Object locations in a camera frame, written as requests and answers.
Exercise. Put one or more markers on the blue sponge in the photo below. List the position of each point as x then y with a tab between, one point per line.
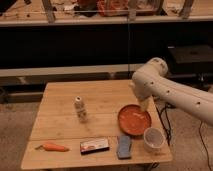
124	146

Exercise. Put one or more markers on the wooden table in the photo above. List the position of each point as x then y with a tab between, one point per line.
57	122

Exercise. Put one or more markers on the orange carrot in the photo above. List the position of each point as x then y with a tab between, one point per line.
52	147

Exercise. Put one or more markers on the orange plate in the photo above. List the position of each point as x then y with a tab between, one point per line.
133	121

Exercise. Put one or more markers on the small white bottle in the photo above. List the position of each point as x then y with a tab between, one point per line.
80	109

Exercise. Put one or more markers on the cream end effector tip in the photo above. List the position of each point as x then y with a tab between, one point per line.
144	104

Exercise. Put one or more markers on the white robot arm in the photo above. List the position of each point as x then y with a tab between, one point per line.
150	79

